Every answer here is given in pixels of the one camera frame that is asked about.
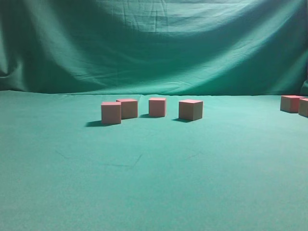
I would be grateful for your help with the pink cube moved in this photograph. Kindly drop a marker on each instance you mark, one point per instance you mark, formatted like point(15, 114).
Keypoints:
point(111, 112)
point(129, 108)
point(157, 107)
point(191, 109)

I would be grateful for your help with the green cloth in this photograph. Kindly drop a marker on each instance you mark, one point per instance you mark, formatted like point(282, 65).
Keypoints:
point(242, 167)

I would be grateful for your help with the pink cube right rear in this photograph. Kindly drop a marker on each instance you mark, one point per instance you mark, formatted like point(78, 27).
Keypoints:
point(290, 103)

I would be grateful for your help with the pink cube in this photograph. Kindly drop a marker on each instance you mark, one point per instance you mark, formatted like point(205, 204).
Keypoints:
point(303, 107)
point(290, 103)

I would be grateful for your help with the pink cube right front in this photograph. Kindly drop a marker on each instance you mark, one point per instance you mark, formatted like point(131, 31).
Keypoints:
point(303, 107)

